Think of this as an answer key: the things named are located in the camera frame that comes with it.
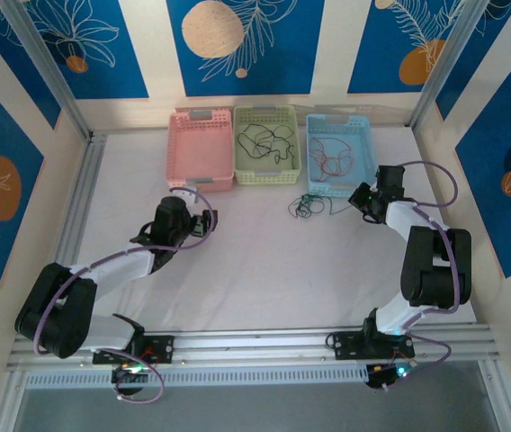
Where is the red thin cable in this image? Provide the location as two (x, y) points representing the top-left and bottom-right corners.
(308, 136), (354, 184)

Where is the black thin cable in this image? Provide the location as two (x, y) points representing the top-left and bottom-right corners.
(236, 123), (296, 166)

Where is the green thin cable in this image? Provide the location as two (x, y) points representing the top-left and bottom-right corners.
(287, 192), (352, 221)

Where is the blue plastic basket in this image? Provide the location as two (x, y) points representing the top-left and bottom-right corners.
(304, 113), (379, 199)

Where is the perforated metal strip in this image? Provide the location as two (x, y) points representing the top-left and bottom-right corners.
(174, 103), (414, 117)

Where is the pink plastic basket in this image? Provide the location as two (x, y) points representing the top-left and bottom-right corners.
(165, 109), (234, 194)

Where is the green plastic basket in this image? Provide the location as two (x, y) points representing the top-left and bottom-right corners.
(232, 105), (302, 186)

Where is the white table cloth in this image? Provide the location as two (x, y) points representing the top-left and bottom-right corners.
(59, 128), (480, 337)

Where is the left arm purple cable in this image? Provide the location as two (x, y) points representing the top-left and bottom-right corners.
(33, 187), (219, 404)

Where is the aluminium side rail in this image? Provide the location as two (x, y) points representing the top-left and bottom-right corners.
(32, 132), (106, 334)

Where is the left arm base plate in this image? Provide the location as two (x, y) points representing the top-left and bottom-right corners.
(92, 335), (175, 365)

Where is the aluminium mounting rail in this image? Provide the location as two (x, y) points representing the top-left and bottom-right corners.
(5, 322), (495, 374)

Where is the aluminium frame post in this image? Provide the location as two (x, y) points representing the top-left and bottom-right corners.
(410, 0), (490, 130)
(1, 0), (93, 139)

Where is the grey slotted cable duct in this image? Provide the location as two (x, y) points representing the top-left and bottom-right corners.
(23, 364), (369, 391)

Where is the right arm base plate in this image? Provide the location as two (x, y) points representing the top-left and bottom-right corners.
(330, 330), (417, 361)

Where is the aluminium frame leg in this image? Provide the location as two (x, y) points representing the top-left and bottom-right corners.
(478, 359), (511, 432)
(0, 371), (27, 432)

